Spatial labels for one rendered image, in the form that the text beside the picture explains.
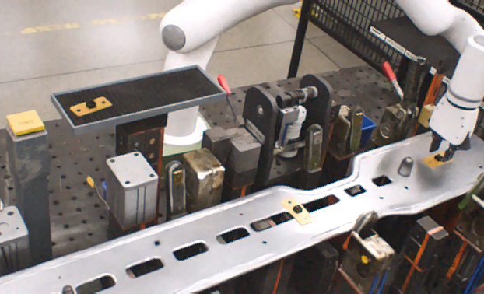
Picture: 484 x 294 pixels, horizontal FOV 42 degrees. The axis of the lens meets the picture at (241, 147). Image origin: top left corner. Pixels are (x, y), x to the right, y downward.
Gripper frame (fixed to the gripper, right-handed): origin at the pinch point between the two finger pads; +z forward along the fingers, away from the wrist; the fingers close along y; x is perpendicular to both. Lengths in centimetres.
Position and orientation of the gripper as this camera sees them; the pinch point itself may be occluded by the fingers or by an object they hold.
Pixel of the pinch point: (441, 149)
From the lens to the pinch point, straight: 170.1
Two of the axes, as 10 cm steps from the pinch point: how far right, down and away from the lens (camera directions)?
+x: 8.3, -2.4, 5.0
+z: -1.3, 7.9, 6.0
